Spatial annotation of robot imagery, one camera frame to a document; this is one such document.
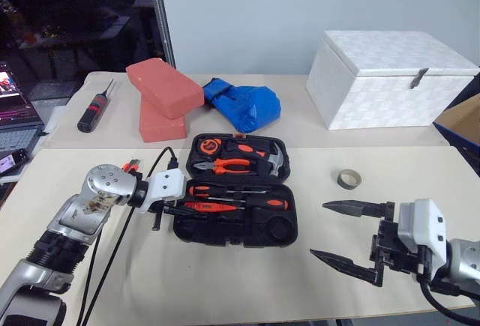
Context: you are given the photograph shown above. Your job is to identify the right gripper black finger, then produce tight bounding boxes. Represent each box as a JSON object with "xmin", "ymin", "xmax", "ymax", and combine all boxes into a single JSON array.
[
  {"xmin": 322, "ymin": 199, "xmax": 388, "ymax": 218},
  {"xmin": 309, "ymin": 249, "xmax": 377, "ymax": 286}
]

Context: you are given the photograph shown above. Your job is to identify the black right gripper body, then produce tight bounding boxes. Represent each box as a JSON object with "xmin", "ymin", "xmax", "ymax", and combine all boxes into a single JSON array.
[{"xmin": 369, "ymin": 201, "xmax": 421, "ymax": 289}]

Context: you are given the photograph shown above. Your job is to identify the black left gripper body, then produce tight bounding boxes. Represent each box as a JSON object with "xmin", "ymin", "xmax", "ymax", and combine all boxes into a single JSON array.
[{"xmin": 149, "ymin": 198, "xmax": 181, "ymax": 232}]

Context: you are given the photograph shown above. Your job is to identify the black plastic tool case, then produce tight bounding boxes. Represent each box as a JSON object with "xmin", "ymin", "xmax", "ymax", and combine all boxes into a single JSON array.
[{"xmin": 172, "ymin": 133, "xmax": 299, "ymax": 250}]

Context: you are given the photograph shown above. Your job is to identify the black red precision tool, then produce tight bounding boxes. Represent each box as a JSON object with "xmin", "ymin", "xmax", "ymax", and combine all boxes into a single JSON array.
[{"xmin": 76, "ymin": 78, "xmax": 116, "ymax": 133}]

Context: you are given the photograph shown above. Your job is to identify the grey tape roll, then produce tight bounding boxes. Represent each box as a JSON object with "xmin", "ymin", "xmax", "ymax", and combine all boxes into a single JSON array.
[{"xmin": 335, "ymin": 169, "xmax": 363, "ymax": 191}]

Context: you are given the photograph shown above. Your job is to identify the orange black tape measure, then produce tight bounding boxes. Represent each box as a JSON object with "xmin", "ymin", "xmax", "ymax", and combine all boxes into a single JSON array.
[{"xmin": 197, "ymin": 139, "xmax": 221, "ymax": 154}]

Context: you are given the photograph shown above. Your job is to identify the red brick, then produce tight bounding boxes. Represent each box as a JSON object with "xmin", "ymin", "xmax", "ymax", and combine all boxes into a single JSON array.
[
  {"xmin": 138, "ymin": 91, "xmax": 188, "ymax": 143},
  {"xmin": 125, "ymin": 58, "xmax": 206, "ymax": 120}
]

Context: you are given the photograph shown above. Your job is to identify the steel claw hammer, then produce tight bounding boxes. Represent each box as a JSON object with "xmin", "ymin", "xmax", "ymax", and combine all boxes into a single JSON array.
[{"xmin": 257, "ymin": 142, "xmax": 288, "ymax": 178}]

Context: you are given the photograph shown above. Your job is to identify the white woven storage box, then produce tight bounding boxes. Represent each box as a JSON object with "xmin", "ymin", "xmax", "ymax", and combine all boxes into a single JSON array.
[{"xmin": 305, "ymin": 29, "xmax": 480, "ymax": 131}]

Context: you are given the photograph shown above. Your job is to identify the blue plastic wrapped bundle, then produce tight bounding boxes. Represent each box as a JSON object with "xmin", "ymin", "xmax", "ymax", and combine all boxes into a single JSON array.
[{"xmin": 202, "ymin": 76, "xmax": 282, "ymax": 134}]

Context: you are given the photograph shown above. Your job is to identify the brown cardboard box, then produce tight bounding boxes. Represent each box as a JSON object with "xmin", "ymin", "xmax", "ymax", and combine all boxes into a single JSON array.
[{"xmin": 433, "ymin": 92, "xmax": 480, "ymax": 178}]

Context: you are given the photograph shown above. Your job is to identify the dark metal box latch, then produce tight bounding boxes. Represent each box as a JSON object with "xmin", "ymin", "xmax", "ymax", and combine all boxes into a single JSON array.
[{"xmin": 409, "ymin": 67, "xmax": 430, "ymax": 91}]

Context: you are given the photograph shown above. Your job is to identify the black smartphone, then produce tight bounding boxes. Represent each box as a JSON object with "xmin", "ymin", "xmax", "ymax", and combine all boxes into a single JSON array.
[{"xmin": 0, "ymin": 148, "xmax": 31, "ymax": 177}]

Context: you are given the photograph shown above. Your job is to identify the open laptop computer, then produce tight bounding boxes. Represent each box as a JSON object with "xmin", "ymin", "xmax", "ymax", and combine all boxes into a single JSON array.
[{"xmin": 0, "ymin": 61, "xmax": 47, "ymax": 151}]

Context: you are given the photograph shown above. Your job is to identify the grey metal pole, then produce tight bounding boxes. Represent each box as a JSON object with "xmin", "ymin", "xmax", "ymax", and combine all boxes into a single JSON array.
[{"xmin": 148, "ymin": 0, "xmax": 177, "ymax": 69}]

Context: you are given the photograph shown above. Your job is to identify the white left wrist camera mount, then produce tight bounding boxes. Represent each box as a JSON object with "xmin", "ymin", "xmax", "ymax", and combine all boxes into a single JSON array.
[{"xmin": 140, "ymin": 169, "xmax": 187, "ymax": 214}]

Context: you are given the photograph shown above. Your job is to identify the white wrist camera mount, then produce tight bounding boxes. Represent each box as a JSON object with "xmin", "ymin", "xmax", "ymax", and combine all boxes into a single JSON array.
[
  {"xmin": 140, "ymin": 169, "xmax": 187, "ymax": 214},
  {"xmin": 396, "ymin": 198, "xmax": 450, "ymax": 265}
]

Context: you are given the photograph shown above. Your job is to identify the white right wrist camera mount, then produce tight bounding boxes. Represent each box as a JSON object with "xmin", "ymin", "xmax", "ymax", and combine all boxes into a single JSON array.
[{"xmin": 396, "ymin": 198, "xmax": 450, "ymax": 265}]

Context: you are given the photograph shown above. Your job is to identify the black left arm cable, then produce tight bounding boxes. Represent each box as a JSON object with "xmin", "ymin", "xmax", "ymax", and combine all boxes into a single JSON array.
[
  {"xmin": 76, "ymin": 146, "xmax": 179, "ymax": 326},
  {"xmin": 80, "ymin": 205, "xmax": 139, "ymax": 326}
]

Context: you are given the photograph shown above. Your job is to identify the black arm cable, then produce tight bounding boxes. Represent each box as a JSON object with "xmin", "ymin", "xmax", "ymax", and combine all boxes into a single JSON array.
[
  {"xmin": 418, "ymin": 280, "xmax": 480, "ymax": 325},
  {"xmin": 80, "ymin": 205, "xmax": 139, "ymax": 326},
  {"xmin": 76, "ymin": 146, "xmax": 179, "ymax": 326}
]

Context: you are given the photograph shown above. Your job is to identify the orange cable connector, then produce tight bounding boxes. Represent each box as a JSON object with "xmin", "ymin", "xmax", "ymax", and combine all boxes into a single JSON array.
[{"xmin": 121, "ymin": 158, "xmax": 144, "ymax": 172}]

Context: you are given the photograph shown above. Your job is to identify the orange handled pliers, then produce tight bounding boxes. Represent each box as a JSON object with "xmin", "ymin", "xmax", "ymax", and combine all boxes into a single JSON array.
[{"xmin": 193, "ymin": 157, "xmax": 260, "ymax": 175}]

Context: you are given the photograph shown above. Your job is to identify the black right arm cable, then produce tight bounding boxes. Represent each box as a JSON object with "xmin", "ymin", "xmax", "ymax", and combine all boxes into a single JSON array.
[{"xmin": 418, "ymin": 280, "xmax": 480, "ymax": 325}]

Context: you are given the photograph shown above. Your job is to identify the orange black stubby-handled screwdriver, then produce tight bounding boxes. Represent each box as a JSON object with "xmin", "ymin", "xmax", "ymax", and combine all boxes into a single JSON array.
[{"xmin": 215, "ymin": 198, "xmax": 291, "ymax": 211}]

